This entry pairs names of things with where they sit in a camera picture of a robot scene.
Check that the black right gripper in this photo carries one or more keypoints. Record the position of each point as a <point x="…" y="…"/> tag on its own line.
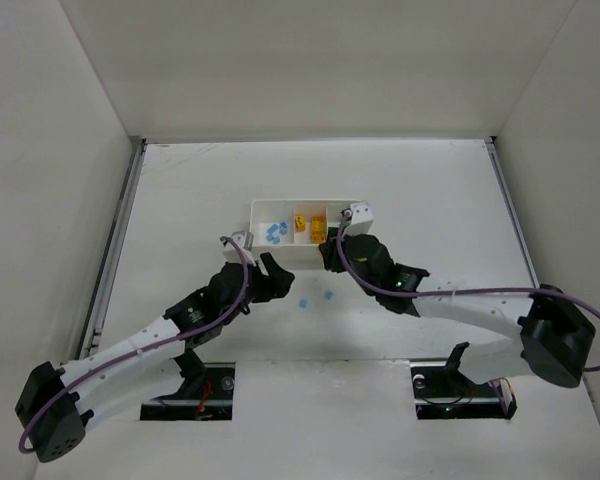
<point x="341" y="248"/>

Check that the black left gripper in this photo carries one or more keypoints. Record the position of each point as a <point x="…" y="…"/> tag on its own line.
<point x="266" y="278"/>

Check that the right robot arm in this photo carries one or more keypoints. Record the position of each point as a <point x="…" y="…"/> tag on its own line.
<point x="540" y="334"/>

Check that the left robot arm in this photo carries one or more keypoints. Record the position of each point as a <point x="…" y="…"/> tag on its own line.
<point x="59" y="405"/>

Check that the yellow face lego brick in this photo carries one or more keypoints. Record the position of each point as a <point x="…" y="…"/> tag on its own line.
<point x="300" y="223"/>

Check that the white three-compartment tray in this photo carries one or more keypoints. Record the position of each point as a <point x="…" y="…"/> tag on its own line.
<point x="291" y="229"/>

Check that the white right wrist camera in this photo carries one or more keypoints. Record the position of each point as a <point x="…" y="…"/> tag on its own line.
<point x="358" y="218"/>

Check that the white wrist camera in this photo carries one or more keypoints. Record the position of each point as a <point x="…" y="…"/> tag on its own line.
<point x="239" y="246"/>
<point x="358" y="218"/>

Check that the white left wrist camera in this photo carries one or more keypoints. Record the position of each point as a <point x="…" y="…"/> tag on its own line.
<point x="239" y="246"/>

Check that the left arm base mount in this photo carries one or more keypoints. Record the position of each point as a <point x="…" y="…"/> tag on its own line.
<point x="205" y="395"/>

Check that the left aluminium rail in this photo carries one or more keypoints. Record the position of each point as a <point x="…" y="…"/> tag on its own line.
<point x="92" y="319"/>

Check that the aluminium rail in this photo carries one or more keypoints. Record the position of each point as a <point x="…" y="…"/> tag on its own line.
<point x="92" y="319"/>
<point x="506" y="269"/>

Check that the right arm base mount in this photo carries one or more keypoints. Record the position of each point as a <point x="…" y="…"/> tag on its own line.
<point x="441" y="392"/>

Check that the right aluminium rail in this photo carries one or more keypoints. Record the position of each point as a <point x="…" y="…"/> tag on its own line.
<point x="506" y="269"/>

